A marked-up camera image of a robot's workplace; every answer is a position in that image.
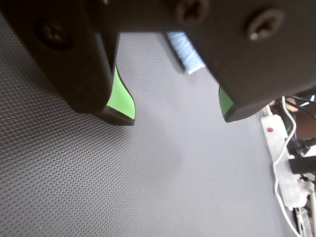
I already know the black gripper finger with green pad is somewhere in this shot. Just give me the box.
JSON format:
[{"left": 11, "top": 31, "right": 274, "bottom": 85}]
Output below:
[
  {"left": 153, "top": 0, "right": 316, "bottom": 123},
  {"left": 0, "top": 0, "right": 137, "bottom": 127}
]

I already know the light blue foam block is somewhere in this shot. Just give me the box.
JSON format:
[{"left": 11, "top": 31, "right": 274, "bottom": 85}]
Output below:
[{"left": 166, "top": 32, "right": 204, "bottom": 75}]

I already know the white power strip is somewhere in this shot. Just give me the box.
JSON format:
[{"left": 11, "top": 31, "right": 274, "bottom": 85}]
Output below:
[{"left": 259, "top": 105, "right": 312, "bottom": 211}]

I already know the black plug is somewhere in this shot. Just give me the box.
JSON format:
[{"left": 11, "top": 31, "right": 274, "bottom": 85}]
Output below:
[{"left": 288, "top": 138, "right": 316, "bottom": 174}]

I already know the dark grey textured mat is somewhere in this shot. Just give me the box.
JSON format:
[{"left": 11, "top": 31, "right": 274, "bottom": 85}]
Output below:
[{"left": 0, "top": 12, "right": 301, "bottom": 237}]

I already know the thin black cable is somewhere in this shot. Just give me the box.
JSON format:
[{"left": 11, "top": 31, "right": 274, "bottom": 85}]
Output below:
[{"left": 283, "top": 95, "right": 316, "bottom": 124}]

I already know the white cable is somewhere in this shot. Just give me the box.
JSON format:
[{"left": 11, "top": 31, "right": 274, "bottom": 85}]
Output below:
[{"left": 272, "top": 96, "right": 305, "bottom": 237}]

